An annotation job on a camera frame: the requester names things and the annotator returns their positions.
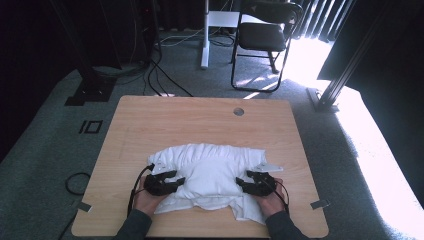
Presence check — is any white desk frame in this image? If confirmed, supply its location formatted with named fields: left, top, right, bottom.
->
left=200, top=0, right=265, bottom=70

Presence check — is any black cable loop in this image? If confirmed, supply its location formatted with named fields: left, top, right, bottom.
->
left=64, top=172, right=92, bottom=196

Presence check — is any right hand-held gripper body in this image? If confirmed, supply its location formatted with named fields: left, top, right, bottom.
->
left=246, top=161, right=284, bottom=198

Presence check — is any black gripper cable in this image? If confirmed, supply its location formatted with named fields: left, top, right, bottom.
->
left=127, top=163, right=156, bottom=218
left=266, top=177, right=291, bottom=215

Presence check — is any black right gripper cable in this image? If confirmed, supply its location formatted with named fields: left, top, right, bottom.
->
left=266, top=177, right=291, bottom=215

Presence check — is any black floor cable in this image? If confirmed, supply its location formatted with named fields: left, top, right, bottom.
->
left=150, top=59, right=194, bottom=98

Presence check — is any dark curtain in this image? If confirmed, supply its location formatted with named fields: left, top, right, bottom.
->
left=316, top=0, right=424, bottom=204

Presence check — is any black stand with base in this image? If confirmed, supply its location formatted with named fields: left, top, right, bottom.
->
left=49, top=0, right=118, bottom=107

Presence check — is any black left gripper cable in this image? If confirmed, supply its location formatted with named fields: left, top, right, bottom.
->
left=127, top=163, right=156, bottom=218

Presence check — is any dark equipment rack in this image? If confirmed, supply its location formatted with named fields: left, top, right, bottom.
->
left=96, top=0, right=159, bottom=69

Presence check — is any metal profile stand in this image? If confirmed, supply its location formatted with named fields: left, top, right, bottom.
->
left=306, top=0, right=394, bottom=113

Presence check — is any white floor cable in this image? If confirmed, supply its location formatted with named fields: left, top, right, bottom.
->
left=159, top=27, right=205, bottom=48

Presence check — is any white dress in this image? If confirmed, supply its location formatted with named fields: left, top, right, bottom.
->
left=147, top=143, right=268, bottom=225

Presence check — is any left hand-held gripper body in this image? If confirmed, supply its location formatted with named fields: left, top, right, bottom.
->
left=143, top=161, right=175, bottom=197

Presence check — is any person's left hand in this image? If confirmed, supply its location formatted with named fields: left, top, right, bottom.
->
left=133, top=175, right=168, bottom=218

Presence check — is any person's right hand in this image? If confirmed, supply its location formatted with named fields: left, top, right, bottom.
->
left=255, top=186, right=288, bottom=220

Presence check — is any black folding chair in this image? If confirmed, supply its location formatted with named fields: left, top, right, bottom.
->
left=230, top=0, right=304, bottom=93

